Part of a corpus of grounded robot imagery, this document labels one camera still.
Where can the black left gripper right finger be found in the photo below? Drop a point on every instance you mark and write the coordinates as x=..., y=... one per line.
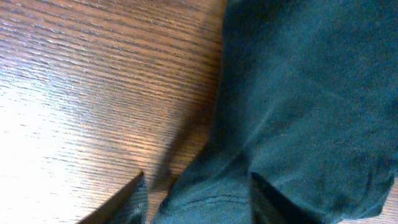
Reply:
x=270, y=206

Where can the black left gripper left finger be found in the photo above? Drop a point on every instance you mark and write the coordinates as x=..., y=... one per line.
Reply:
x=127, y=206

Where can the dark green t-shirt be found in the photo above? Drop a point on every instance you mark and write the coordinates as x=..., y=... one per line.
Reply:
x=307, y=99

